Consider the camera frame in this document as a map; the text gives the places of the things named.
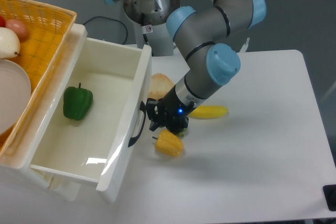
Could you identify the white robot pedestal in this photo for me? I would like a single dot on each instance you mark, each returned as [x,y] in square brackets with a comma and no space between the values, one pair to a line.
[149,18]

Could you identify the red toy fruit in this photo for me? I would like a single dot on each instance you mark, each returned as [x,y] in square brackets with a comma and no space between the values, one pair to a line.
[2,22]

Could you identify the pink plate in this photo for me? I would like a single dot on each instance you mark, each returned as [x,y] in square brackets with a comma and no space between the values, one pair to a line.
[15,93]

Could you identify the white top drawer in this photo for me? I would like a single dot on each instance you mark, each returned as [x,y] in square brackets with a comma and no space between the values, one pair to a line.
[96,150]

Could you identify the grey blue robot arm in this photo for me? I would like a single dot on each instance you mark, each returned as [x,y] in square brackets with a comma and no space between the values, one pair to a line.
[197,36]

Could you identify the orange woven basket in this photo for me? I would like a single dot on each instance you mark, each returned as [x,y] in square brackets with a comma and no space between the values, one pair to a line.
[48,26]

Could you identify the yellow toy bell pepper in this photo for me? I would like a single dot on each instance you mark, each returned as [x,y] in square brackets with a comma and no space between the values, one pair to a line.
[168,143]

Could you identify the toy bread slice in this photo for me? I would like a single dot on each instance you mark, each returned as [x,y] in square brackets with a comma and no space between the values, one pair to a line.
[160,86]

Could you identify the green toy bell pepper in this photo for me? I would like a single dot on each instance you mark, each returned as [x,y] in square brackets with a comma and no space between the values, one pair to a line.
[76,102]

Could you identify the white toy pear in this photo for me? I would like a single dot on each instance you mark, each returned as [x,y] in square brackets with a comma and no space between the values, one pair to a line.
[10,44]

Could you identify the black object at table edge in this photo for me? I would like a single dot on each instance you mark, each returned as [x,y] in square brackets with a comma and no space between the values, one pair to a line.
[330,196]

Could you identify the black toy eggplant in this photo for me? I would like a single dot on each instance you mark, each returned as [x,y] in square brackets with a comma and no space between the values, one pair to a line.
[182,133]

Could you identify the metal table clamp right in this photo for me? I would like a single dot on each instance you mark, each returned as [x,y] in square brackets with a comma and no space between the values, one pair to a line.
[245,46]

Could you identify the white drawer cabinet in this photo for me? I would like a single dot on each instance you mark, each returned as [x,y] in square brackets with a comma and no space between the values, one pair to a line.
[24,160]

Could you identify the yellow toy banana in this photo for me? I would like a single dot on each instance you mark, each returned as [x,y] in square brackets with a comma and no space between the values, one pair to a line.
[209,112]

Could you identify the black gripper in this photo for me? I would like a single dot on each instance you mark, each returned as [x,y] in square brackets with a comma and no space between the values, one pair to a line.
[171,111]

